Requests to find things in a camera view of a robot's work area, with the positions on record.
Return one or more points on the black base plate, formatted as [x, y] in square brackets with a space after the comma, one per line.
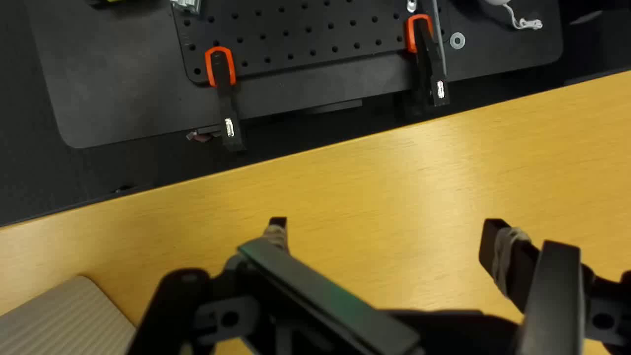
[111, 85]

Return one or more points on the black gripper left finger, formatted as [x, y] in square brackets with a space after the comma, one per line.
[308, 283]

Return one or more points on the black perforated mounting board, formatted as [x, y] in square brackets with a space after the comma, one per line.
[302, 32]

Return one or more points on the grey ribbed pad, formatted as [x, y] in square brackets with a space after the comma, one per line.
[60, 322]

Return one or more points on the orange black bar clamp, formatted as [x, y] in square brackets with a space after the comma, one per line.
[222, 79]
[429, 60]

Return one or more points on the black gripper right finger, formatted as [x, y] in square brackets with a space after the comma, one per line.
[553, 296]

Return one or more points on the metal washer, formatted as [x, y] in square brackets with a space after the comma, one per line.
[458, 40]

